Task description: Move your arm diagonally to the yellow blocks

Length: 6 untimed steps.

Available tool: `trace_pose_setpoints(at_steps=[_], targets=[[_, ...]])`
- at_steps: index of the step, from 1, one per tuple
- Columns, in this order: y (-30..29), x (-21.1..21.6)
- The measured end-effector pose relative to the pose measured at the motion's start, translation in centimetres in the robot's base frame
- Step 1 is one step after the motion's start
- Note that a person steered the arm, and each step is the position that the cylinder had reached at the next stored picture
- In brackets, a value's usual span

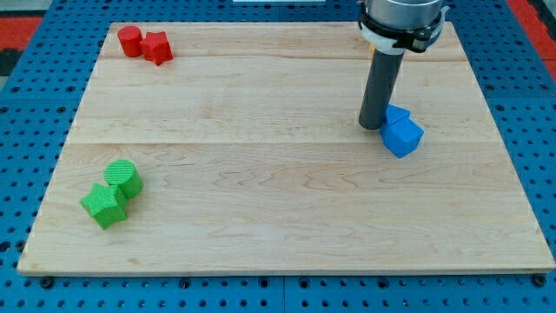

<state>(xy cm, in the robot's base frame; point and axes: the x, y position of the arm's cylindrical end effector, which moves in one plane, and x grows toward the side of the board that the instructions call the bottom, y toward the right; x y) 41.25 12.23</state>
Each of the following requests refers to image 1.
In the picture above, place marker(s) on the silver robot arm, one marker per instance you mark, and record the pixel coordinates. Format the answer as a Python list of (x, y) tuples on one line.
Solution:
[(394, 26)]

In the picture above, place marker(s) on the green star block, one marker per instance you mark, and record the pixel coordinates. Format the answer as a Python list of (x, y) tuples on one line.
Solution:
[(105, 204)]

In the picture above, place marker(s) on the red star block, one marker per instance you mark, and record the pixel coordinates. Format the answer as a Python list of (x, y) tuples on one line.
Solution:
[(155, 48)]

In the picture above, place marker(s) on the red cylinder block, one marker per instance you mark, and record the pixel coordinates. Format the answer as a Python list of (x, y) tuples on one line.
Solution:
[(130, 38)]

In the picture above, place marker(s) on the wooden board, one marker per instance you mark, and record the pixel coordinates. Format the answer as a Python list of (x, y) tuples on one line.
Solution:
[(254, 164)]

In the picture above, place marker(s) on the blue triangular block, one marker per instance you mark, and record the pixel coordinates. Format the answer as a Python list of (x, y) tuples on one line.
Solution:
[(394, 114)]

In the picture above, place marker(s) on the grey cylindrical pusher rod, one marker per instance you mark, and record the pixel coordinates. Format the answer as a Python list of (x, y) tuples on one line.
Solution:
[(380, 83)]

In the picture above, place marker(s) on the blue cube block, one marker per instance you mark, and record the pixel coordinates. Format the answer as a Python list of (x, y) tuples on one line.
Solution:
[(402, 137)]

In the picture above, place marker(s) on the green cylinder block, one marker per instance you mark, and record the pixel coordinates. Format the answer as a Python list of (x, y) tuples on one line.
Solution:
[(123, 174)]

